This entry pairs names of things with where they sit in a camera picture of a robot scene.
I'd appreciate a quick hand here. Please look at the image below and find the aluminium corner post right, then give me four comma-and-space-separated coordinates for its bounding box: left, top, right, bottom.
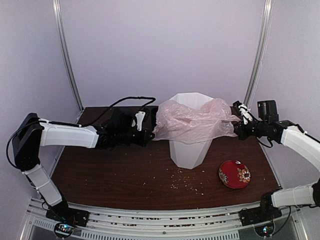
244, 0, 274, 108

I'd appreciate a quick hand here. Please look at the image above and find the translucent pink plastic bag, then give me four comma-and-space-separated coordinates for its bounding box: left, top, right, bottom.
153, 98, 240, 145

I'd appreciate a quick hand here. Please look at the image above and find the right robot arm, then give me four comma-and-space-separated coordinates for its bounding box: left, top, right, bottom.
232, 100, 320, 226

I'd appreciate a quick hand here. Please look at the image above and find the aluminium corner post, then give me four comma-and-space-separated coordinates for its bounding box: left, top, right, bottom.
244, 0, 274, 108
52, 0, 84, 112

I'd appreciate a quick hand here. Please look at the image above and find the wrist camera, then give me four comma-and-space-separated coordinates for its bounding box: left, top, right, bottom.
131, 106, 159, 131
232, 101, 254, 125

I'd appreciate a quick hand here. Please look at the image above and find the aluminium front rail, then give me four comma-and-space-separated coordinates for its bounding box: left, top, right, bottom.
18, 198, 310, 240

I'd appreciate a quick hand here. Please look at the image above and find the right base circuit board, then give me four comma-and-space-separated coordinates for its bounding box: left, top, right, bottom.
254, 222, 275, 238

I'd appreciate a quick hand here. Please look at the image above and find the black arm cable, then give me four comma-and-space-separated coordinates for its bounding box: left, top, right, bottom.
258, 136, 275, 148
6, 96, 157, 171

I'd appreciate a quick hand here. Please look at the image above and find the left base circuit board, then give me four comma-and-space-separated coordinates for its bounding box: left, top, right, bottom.
53, 222, 75, 239

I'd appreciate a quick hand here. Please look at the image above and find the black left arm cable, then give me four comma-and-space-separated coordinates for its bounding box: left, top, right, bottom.
6, 96, 157, 171

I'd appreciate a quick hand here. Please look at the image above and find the red floral plate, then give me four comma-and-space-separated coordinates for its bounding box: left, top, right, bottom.
218, 160, 251, 190

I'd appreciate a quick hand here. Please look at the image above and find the aluminium corner post left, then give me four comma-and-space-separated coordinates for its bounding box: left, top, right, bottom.
52, 0, 84, 112

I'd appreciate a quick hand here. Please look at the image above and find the base circuit board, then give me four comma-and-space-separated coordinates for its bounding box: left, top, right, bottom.
53, 222, 75, 239
254, 222, 275, 238

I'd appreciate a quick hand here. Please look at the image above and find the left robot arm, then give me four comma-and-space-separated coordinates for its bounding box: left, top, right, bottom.
6, 108, 155, 227

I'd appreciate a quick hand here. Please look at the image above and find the white faceted trash bin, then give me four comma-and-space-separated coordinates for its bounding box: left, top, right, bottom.
169, 92, 213, 170

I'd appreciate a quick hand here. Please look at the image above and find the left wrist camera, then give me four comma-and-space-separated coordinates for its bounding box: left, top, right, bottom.
131, 106, 159, 131

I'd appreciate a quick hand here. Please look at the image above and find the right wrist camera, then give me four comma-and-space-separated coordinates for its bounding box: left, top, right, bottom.
232, 101, 254, 125

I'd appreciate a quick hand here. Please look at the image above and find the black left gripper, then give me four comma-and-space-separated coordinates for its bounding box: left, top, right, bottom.
116, 127, 155, 147

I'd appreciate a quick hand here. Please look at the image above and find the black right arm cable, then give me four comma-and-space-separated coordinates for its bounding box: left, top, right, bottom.
258, 136, 275, 148

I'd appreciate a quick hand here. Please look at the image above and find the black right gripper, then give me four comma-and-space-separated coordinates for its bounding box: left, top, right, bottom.
229, 119, 268, 141

